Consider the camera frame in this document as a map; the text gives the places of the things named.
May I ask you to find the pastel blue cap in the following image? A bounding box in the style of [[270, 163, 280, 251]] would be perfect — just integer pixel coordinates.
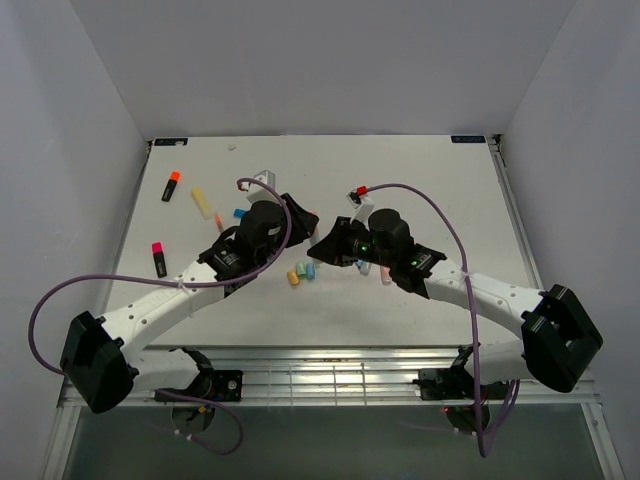
[[304, 262, 316, 280]]

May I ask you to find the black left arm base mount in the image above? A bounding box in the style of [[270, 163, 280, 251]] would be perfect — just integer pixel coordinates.
[[154, 369, 244, 403]]

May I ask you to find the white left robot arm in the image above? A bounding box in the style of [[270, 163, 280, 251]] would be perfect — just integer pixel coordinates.
[[60, 194, 319, 414]]

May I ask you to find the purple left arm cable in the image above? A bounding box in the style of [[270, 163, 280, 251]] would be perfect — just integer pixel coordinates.
[[27, 177, 294, 456]]

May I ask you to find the blue label sticker left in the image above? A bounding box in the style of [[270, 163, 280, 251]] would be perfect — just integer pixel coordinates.
[[153, 137, 188, 147]]

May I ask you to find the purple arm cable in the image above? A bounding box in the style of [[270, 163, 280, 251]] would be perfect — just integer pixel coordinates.
[[354, 182, 521, 459], [27, 177, 294, 456]]

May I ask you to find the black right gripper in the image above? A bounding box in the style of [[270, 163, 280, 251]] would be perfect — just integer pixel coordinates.
[[308, 217, 394, 269]]

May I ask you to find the blue label sticker right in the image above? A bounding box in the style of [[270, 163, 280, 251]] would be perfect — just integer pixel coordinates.
[[450, 135, 486, 144]]

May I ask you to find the blue label sticker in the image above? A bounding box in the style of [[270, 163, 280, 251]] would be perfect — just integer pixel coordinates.
[[153, 137, 188, 147], [450, 135, 486, 144]]

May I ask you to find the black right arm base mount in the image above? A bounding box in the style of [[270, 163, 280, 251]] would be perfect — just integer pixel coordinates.
[[412, 345, 515, 402]]

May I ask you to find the pastel green cap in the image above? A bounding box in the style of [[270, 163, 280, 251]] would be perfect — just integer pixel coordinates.
[[295, 261, 307, 278]]

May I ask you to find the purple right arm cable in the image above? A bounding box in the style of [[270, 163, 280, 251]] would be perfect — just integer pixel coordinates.
[[354, 182, 521, 459]]

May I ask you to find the thin orange pen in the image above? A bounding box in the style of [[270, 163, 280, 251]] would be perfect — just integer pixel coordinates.
[[214, 212, 225, 233]]

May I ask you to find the pastel orange cap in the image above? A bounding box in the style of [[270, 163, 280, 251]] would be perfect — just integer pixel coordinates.
[[287, 270, 300, 287]]

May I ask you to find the pale yellow highlighter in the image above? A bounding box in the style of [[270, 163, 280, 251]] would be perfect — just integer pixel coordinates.
[[191, 187, 212, 220]]

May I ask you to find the pastel orange highlighter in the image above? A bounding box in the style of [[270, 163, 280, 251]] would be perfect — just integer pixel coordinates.
[[380, 267, 392, 285]]

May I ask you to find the orange-capped clear highlighter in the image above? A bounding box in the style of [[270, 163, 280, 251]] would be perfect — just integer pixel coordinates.
[[310, 210, 320, 242]]

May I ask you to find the black orange-capped highlighter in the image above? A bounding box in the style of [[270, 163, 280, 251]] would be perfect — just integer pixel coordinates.
[[161, 171, 181, 202]]

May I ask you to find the aluminium table rail frame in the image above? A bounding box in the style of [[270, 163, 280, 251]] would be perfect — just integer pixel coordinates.
[[57, 344, 601, 409]]

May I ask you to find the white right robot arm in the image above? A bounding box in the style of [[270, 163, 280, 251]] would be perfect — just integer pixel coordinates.
[[308, 209, 603, 399]]

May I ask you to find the pastel green highlighter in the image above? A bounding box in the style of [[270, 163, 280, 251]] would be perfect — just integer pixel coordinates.
[[356, 260, 371, 276]]

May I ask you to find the black pink-capped highlighter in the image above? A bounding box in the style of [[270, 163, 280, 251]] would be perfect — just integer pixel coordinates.
[[151, 242, 167, 278]]

